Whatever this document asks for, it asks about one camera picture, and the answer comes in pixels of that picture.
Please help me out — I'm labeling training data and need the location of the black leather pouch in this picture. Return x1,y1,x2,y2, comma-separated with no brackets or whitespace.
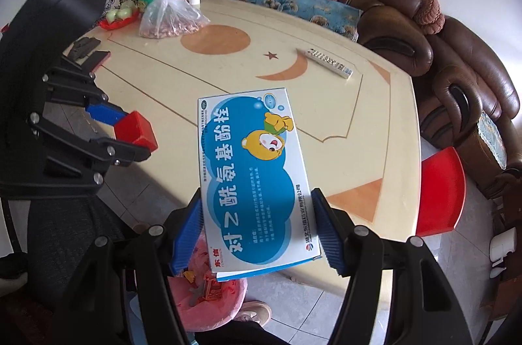
67,37,101,60

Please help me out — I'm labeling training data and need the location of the pink round crochet cushion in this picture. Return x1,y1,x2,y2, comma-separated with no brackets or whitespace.
414,0,446,36

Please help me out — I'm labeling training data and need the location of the white remote control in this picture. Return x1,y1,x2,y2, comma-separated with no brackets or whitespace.
296,47,355,80

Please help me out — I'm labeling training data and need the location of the person's shoe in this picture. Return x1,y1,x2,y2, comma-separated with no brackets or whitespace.
236,301,272,328

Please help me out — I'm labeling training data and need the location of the blue floral cushion cover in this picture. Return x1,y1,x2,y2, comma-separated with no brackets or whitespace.
223,0,363,40

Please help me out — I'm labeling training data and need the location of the brown leather sofa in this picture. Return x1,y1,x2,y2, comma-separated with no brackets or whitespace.
190,0,522,199

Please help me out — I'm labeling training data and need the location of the red plastic stool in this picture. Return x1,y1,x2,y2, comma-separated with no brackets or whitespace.
415,147,467,237

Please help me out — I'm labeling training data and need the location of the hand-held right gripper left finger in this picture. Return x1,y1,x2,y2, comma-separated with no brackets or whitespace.
51,200,205,345

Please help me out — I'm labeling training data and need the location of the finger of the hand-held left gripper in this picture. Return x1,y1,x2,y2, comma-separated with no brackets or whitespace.
28,114,152,178
42,56,126,126

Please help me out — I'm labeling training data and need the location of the trash bin with pink bag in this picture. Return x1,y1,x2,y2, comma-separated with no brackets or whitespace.
167,237,248,333

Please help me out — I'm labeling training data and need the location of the white mug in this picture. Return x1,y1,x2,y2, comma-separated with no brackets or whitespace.
489,227,518,263

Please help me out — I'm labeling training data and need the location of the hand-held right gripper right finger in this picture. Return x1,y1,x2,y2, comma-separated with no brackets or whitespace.
311,188,476,345

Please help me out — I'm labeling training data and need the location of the red plate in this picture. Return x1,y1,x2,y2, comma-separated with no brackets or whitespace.
99,15,142,32

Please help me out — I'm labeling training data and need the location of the person's right leg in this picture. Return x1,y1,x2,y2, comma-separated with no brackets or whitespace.
193,321,295,345

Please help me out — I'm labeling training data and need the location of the wooden side table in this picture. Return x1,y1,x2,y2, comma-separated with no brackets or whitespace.
487,198,522,323

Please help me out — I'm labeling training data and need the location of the small red box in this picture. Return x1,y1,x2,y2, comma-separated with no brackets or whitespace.
113,110,159,152

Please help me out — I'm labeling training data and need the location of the blue cartoon medicine box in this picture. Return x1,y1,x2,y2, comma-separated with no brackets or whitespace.
198,87,325,282

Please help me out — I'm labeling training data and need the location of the blue patterned armrest cloth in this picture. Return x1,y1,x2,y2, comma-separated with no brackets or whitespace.
477,110,509,169

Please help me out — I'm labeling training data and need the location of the clear plastic bag of peanuts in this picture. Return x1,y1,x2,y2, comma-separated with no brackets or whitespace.
139,0,210,39

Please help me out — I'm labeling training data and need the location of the black phone with red case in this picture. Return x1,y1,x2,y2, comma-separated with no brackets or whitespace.
84,50,112,75

